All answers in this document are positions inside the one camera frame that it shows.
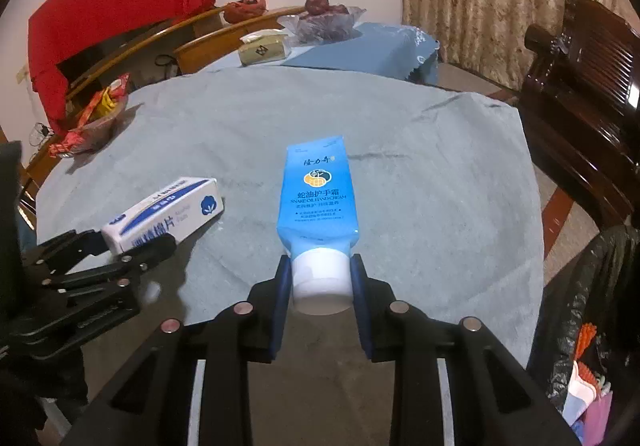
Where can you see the light wooden chair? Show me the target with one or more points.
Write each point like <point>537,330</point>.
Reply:
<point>215,50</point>

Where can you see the knotted red bag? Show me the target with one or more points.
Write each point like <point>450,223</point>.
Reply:
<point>242,9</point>

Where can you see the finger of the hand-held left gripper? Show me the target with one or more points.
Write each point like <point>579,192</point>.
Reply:
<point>155,248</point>
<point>75,243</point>

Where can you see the light blue cloth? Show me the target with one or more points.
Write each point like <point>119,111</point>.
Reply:
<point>380,45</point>

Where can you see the glass fruit bowl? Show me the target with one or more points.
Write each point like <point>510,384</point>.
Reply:
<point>325,28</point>

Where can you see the dark carved wooden chair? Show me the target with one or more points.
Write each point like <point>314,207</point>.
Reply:
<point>580,100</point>

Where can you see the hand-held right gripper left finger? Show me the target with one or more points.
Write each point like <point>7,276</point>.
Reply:
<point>280,306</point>

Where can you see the glass snack bowl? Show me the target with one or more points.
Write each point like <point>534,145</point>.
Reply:
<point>100,130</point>

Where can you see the black bin bag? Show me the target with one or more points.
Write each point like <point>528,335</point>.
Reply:
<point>615,286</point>

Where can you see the white and blue carton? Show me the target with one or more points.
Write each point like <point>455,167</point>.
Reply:
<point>165,211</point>

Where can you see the wooden chair backs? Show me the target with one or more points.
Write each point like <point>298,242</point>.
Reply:
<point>150,38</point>

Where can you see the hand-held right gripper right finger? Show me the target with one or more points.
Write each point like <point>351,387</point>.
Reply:
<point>361,306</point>

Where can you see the orange plastic scrap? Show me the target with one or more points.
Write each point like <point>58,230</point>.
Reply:
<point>585,341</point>

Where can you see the white and blue wrapper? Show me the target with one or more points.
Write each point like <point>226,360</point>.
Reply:
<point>580,391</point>

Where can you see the beige tissue box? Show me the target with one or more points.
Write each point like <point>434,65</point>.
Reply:
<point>262,49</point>

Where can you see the red apple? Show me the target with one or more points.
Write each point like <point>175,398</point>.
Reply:
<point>316,4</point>

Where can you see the pink plastic wrapper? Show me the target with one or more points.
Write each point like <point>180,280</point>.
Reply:
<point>597,418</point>

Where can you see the blue hand cream tube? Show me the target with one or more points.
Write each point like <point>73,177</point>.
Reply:
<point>315,196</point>

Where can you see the grey-blue fluffy tablecloth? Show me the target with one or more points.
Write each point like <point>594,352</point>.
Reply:
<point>400,206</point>

